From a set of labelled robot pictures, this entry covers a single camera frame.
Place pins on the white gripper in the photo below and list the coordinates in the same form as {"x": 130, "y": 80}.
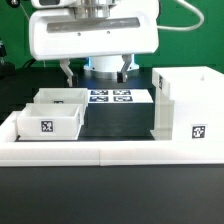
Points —
{"x": 63, "y": 29}

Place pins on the white front drawer tray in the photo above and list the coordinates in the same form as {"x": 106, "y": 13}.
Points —
{"x": 50, "y": 121}

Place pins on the white drawer tray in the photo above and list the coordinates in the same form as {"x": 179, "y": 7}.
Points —
{"x": 50, "y": 121}
{"x": 65, "y": 95}

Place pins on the white drawer cabinet box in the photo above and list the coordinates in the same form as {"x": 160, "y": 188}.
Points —
{"x": 189, "y": 104}

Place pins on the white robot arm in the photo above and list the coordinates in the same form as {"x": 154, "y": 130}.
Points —
{"x": 103, "y": 66}

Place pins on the white rear drawer tray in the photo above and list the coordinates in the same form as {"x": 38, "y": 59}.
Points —
{"x": 65, "y": 95}

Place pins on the fiducial marker sheet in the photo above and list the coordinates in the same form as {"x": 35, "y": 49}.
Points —
{"x": 119, "y": 96}

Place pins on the white foam border frame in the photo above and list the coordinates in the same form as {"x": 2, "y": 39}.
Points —
{"x": 103, "y": 153}

